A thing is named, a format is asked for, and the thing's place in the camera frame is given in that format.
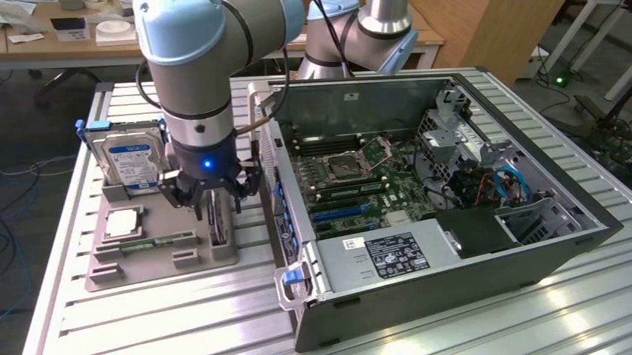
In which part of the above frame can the wooden cabinet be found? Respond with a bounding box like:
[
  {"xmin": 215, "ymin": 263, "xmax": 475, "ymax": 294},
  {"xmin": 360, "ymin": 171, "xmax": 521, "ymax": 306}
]
[{"xmin": 411, "ymin": 0, "xmax": 568, "ymax": 87}]

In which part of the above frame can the black open PC case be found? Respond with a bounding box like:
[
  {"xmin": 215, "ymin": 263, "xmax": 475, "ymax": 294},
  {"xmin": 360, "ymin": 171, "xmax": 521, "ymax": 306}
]
[{"xmin": 246, "ymin": 72, "xmax": 624, "ymax": 353}]

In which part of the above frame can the grey parts rack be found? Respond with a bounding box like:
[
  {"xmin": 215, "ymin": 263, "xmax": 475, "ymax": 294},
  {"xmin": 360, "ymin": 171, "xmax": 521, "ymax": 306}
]
[{"xmin": 84, "ymin": 142, "xmax": 242, "ymax": 293}]

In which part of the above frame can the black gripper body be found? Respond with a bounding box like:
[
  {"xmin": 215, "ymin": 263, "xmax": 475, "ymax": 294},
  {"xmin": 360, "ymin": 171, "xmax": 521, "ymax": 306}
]
[{"xmin": 172, "ymin": 135, "xmax": 244, "ymax": 194}]

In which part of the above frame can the green RAM stick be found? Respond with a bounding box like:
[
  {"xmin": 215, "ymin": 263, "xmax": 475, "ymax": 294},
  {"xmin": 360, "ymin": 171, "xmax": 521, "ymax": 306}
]
[
  {"xmin": 315, "ymin": 180, "xmax": 388, "ymax": 200},
  {"xmin": 117, "ymin": 232, "xmax": 192, "ymax": 253}
]

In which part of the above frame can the grey disk bay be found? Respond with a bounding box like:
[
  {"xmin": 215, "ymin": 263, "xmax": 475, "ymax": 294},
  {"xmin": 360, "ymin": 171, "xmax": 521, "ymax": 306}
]
[{"xmin": 494, "ymin": 197, "xmax": 585, "ymax": 246}]

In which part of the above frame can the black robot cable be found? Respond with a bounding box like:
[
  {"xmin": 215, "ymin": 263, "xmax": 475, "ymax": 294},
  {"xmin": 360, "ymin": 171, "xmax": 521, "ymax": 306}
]
[{"xmin": 133, "ymin": 0, "xmax": 356, "ymax": 138}]

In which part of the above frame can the silver disk bay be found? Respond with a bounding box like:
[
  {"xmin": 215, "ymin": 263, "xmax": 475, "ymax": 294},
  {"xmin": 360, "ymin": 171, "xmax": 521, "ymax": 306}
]
[{"xmin": 413, "ymin": 106, "xmax": 494, "ymax": 180}]

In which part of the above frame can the blue wire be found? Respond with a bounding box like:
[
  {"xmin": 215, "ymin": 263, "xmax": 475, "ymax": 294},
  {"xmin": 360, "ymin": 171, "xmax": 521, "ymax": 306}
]
[{"xmin": 494, "ymin": 165, "xmax": 533, "ymax": 203}]

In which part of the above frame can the pale blue floor cable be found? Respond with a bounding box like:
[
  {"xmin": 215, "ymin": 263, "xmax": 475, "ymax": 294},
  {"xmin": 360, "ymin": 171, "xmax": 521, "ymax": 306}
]
[{"xmin": 0, "ymin": 151, "xmax": 80, "ymax": 178}]

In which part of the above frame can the white box with round disc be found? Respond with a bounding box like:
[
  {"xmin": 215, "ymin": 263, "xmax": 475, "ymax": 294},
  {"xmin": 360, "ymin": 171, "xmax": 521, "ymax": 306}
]
[{"xmin": 93, "ymin": 20, "xmax": 141, "ymax": 47}]

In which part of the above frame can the black tripod stand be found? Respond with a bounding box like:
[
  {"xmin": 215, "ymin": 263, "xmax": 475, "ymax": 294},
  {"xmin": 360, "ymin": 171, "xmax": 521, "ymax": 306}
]
[{"xmin": 572, "ymin": 94, "xmax": 632, "ymax": 163}]

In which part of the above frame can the metal socket cover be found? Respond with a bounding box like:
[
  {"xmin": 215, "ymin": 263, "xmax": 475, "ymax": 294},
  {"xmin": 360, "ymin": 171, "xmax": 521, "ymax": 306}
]
[{"xmin": 358, "ymin": 135, "xmax": 397, "ymax": 168}]

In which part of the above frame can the graphics card with metal bracket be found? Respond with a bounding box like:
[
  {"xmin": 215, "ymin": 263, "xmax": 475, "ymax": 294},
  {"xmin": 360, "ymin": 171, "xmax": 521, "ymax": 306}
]
[{"xmin": 203, "ymin": 187, "xmax": 233, "ymax": 248}]

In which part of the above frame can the green motherboard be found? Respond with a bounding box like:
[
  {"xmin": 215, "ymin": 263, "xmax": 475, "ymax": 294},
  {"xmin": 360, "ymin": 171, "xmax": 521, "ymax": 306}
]
[{"xmin": 288, "ymin": 132, "xmax": 441, "ymax": 240}]

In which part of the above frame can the hard disk with blue bracket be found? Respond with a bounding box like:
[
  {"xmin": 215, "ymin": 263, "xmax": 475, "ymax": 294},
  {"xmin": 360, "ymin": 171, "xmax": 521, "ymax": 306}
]
[{"xmin": 73, "ymin": 116, "xmax": 173, "ymax": 197}]

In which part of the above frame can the red wire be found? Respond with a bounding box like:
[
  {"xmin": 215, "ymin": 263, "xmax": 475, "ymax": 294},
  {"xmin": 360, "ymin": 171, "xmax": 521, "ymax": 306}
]
[{"xmin": 478, "ymin": 170, "xmax": 497, "ymax": 207}]

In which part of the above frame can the white desk frame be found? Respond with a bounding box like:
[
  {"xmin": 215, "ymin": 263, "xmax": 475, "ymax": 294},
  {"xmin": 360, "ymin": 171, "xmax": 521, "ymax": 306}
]
[{"xmin": 539, "ymin": 0, "xmax": 632, "ymax": 103}]

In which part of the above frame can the clear plastic bag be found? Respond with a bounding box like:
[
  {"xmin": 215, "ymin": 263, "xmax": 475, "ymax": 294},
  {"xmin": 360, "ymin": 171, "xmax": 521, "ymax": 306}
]
[{"xmin": 0, "ymin": 3, "xmax": 38, "ymax": 29}]

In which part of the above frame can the silver power supply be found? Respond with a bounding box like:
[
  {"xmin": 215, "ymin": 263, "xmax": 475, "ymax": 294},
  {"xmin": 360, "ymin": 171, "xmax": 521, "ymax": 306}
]
[{"xmin": 315, "ymin": 217, "xmax": 458, "ymax": 293}]

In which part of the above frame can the black chair base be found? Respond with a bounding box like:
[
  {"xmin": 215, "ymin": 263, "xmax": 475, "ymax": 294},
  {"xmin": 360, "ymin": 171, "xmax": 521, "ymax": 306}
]
[{"xmin": 28, "ymin": 62, "xmax": 149, "ymax": 110}]

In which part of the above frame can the silver CPU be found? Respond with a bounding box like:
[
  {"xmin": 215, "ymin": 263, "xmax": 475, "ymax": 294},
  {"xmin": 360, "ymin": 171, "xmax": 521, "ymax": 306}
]
[{"xmin": 104, "ymin": 209, "xmax": 141, "ymax": 238}]

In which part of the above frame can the CPU socket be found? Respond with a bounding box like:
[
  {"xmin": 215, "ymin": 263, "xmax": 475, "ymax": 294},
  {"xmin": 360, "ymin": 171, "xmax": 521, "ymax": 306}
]
[{"xmin": 319, "ymin": 153, "xmax": 370, "ymax": 183}]

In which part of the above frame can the blue expansion slot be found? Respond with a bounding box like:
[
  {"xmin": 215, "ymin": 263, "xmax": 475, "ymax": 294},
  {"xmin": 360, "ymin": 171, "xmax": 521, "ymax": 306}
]
[{"xmin": 310, "ymin": 207, "xmax": 364, "ymax": 223}]

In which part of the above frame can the black RAM slot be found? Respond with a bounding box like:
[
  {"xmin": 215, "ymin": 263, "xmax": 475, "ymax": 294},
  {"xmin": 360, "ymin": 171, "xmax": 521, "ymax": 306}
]
[
  {"xmin": 294, "ymin": 133, "xmax": 358, "ymax": 143},
  {"xmin": 296, "ymin": 146, "xmax": 363, "ymax": 155},
  {"xmin": 294, "ymin": 138, "xmax": 360, "ymax": 147},
  {"xmin": 296, "ymin": 141, "xmax": 360, "ymax": 152}
]

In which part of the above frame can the white box black lid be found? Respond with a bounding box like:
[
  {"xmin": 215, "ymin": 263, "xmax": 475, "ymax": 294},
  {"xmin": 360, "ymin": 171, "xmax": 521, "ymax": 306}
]
[{"xmin": 48, "ymin": 17, "xmax": 92, "ymax": 42}]

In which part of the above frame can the device with green light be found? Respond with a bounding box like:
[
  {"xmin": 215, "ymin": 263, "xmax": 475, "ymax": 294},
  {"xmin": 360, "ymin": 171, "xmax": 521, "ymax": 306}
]
[{"xmin": 546, "ymin": 72, "xmax": 573, "ymax": 89}]

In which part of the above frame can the wooden desk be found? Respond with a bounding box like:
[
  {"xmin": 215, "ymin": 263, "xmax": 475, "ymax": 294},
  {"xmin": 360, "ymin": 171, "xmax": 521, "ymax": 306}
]
[{"xmin": 0, "ymin": 0, "xmax": 445, "ymax": 72}]

